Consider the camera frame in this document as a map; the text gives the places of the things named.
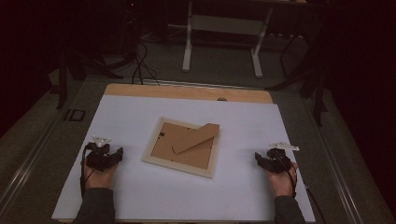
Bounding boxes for right hand-held gripper cable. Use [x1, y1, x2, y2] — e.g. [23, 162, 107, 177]
[278, 155, 328, 224]

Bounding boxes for light wooden photo frame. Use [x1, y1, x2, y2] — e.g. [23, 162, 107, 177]
[141, 117, 221, 179]

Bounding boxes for dark floor socket plate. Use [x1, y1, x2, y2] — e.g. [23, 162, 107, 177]
[63, 108, 87, 122]

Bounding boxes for black metal stand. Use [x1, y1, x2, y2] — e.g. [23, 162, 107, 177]
[265, 29, 330, 128]
[55, 46, 125, 110]

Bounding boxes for black floor cables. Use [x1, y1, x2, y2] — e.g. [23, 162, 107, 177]
[130, 39, 161, 86]

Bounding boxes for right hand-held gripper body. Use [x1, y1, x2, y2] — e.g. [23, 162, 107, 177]
[262, 141, 301, 175]

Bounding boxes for hand-held gripper cable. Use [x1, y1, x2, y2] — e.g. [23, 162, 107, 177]
[278, 155, 328, 224]
[79, 145, 95, 199]

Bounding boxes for left hand-held gripper cable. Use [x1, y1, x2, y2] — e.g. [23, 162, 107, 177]
[79, 145, 95, 199]

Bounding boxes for white metal desk frame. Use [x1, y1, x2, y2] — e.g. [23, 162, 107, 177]
[181, 0, 275, 79]

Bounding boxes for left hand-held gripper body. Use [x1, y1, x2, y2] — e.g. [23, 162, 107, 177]
[83, 135, 124, 173]

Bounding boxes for person's right hand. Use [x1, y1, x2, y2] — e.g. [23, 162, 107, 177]
[264, 161, 300, 198]

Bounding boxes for metal floor rail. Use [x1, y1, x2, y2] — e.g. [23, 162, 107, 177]
[306, 92, 366, 224]
[0, 118, 64, 214]

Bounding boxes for person's left hand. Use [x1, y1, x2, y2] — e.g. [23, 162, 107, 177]
[82, 161, 120, 190]

